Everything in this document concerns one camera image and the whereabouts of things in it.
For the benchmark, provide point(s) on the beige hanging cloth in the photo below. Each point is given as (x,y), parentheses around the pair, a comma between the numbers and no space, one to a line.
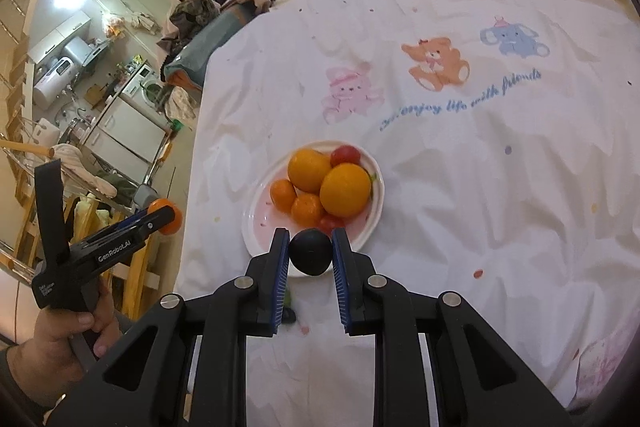
(180,104)

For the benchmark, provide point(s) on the white strawberry-print plate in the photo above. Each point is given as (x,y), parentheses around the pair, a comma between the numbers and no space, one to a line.
(260,222)

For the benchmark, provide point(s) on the white washing machine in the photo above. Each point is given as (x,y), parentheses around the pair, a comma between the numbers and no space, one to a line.
(142,89)

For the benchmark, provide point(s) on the white bear-print blanket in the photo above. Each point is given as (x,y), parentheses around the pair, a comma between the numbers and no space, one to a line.
(500,107)

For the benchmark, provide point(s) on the person's left hand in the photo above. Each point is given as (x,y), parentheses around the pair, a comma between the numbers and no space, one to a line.
(45,357)

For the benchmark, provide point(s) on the red cherry tomato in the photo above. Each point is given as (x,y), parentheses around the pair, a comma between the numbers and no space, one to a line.
(330,222)
(345,153)

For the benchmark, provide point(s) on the wooden rack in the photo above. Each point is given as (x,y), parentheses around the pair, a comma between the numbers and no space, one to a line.
(25,147)

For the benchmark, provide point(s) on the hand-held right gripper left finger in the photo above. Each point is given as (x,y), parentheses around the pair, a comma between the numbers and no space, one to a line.
(280,287)

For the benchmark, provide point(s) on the white round appliance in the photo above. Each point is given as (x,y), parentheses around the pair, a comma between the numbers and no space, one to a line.
(50,89)

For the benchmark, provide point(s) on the silver kitchen appliance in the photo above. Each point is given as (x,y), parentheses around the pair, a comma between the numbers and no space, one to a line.
(80,51)

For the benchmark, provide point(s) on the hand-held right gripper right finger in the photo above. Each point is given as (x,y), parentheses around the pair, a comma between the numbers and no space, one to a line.
(342,287)

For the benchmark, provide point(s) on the grey chair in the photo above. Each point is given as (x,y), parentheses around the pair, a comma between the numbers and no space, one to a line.
(144,196)

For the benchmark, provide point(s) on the small green fruit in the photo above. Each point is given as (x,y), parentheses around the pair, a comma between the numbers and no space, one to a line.
(289,314)

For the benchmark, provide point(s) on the white refrigerator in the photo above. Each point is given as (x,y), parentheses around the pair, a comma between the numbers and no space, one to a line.
(130,132)

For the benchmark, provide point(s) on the camouflage garment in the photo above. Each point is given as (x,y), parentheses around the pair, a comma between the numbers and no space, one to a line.
(192,12)

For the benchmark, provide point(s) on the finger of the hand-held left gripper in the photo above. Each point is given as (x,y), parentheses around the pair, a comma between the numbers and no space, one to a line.
(157,221)

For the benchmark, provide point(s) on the beige towel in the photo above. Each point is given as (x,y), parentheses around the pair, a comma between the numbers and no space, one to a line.
(75,159)

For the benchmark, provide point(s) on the dark plum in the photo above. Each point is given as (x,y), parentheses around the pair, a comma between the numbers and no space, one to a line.
(311,252)

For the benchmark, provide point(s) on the white wall cabinet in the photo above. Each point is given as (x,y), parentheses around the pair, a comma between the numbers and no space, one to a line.
(60,32)

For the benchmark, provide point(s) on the person's left forearm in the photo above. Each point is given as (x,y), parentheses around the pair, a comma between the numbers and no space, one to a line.
(20,402)

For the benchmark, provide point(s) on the small tangerine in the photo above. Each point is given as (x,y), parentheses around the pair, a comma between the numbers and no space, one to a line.
(282,196)
(167,219)
(306,210)

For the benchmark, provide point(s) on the yellow cloth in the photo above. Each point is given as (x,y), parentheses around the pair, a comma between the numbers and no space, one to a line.
(82,212)

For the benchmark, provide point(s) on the large orange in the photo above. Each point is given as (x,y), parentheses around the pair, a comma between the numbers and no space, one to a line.
(308,169)
(345,189)

